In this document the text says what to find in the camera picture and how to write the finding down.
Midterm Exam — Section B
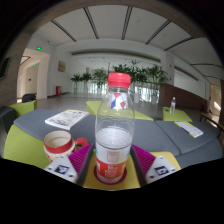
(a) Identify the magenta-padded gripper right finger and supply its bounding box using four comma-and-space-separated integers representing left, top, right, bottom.
129, 144, 182, 186

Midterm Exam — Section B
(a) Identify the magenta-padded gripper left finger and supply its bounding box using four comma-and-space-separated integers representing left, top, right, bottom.
44, 143, 94, 186

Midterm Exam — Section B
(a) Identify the clear red-capped water bottle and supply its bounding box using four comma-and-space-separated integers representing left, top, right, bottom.
94, 72, 136, 185

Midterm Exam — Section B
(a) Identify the small clear water bottle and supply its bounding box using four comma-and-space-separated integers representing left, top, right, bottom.
169, 96, 177, 115

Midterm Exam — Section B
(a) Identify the red white floral mug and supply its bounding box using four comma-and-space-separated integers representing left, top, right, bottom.
43, 129, 90, 163

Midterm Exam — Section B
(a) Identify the white printed magazine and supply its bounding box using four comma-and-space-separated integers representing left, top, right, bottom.
44, 109, 90, 131

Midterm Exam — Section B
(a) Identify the yellow white booklet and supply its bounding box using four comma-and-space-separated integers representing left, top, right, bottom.
173, 120, 204, 139

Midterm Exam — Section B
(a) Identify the lime green ottoman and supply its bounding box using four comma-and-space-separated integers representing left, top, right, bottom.
9, 99, 38, 118

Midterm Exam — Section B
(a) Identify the row of potted green plants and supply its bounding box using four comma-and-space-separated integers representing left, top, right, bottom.
70, 59, 169, 101

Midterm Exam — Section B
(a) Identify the framed wall picture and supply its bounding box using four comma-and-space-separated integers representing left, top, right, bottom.
57, 60, 67, 73

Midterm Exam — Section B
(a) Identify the black wall monitor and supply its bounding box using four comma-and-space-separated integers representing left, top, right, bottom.
0, 57, 11, 81

